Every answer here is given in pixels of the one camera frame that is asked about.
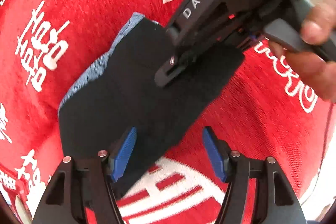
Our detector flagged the black pants grey patterned waistband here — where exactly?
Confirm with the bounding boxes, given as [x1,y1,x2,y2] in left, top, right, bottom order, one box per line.
[58,12,244,198]

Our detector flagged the red blanket white characters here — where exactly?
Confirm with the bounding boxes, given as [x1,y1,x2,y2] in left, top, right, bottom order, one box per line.
[1,0,335,223]

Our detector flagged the right hand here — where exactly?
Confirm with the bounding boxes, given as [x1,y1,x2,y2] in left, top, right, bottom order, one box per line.
[267,0,336,104]

